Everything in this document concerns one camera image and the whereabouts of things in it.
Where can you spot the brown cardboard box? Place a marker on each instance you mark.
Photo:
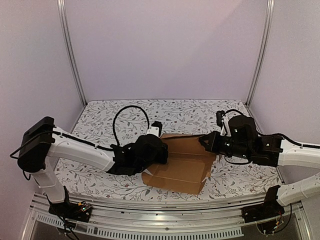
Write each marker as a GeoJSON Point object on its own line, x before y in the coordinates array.
{"type": "Point", "coordinates": [187, 169]}

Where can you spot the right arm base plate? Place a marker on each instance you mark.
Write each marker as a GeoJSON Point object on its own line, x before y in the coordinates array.
{"type": "Point", "coordinates": [269, 208]}

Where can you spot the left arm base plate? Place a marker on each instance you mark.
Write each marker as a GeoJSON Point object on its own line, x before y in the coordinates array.
{"type": "Point", "coordinates": [80, 211]}

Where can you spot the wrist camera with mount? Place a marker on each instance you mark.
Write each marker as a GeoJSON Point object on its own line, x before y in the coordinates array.
{"type": "Point", "coordinates": [155, 129]}
{"type": "Point", "coordinates": [223, 122]}

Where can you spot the left aluminium corner post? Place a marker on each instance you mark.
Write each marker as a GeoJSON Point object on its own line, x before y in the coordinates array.
{"type": "Point", "coordinates": [62, 11]}

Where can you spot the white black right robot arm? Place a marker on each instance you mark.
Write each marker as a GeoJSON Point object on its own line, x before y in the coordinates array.
{"type": "Point", "coordinates": [239, 138]}

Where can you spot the floral patterned table mat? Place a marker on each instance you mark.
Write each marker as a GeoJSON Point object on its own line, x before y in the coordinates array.
{"type": "Point", "coordinates": [107, 122]}

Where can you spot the aluminium front rail frame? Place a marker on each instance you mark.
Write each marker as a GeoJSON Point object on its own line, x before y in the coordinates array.
{"type": "Point", "coordinates": [215, 219]}

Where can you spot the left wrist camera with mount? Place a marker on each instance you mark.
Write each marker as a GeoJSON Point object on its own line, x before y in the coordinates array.
{"type": "Point", "coordinates": [155, 129]}

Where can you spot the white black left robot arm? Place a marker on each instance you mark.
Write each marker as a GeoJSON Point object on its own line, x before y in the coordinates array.
{"type": "Point", "coordinates": [46, 140]}

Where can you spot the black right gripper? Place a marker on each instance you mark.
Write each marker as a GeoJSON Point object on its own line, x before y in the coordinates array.
{"type": "Point", "coordinates": [216, 144]}

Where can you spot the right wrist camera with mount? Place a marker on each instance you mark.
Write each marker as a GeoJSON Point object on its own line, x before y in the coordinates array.
{"type": "Point", "coordinates": [223, 122]}

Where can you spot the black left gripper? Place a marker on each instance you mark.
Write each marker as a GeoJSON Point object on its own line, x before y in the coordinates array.
{"type": "Point", "coordinates": [163, 159]}

